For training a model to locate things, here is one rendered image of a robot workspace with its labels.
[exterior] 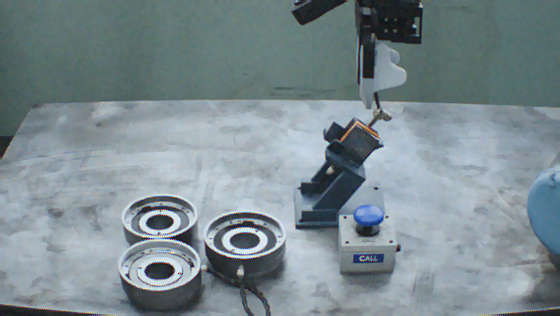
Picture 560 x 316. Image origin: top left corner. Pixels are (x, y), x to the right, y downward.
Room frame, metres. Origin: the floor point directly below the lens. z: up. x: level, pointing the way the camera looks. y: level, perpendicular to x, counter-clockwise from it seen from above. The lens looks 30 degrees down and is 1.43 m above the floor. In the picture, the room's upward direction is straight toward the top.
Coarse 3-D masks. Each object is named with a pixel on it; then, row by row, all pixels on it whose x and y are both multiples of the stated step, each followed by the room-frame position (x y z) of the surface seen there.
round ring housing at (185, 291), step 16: (160, 240) 0.81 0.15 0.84; (128, 256) 0.79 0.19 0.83; (192, 256) 0.79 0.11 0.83; (128, 272) 0.76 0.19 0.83; (144, 272) 0.76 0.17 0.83; (160, 272) 0.78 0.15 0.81; (176, 272) 0.76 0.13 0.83; (192, 272) 0.76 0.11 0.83; (128, 288) 0.73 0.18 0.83; (144, 288) 0.71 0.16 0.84; (160, 288) 0.72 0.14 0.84; (176, 288) 0.72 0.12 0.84; (192, 288) 0.74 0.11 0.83; (144, 304) 0.72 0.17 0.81; (160, 304) 0.71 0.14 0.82; (176, 304) 0.73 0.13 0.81
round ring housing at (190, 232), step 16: (128, 208) 0.89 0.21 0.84; (192, 208) 0.89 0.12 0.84; (128, 224) 0.86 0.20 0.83; (144, 224) 0.87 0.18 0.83; (160, 224) 0.89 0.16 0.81; (176, 224) 0.87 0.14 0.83; (192, 224) 0.85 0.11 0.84; (128, 240) 0.84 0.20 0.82; (144, 240) 0.82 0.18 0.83; (176, 240) 0.83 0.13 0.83; (192, 240) 0.85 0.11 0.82
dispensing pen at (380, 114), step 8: (376, 112) 0.95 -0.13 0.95; (384, 112) 0.95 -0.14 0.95; (352, 120) 0.96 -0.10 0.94; (360, 120) 0.96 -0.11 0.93; (376, 120) 0.95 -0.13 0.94; (344, 128) 0.96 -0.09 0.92; (368, 128) 0.95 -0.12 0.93; (336, 168) 0.95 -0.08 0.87; (328, 176) 0.95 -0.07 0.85; (320, 184) 0.95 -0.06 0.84; (312, 192) 0.95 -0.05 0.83
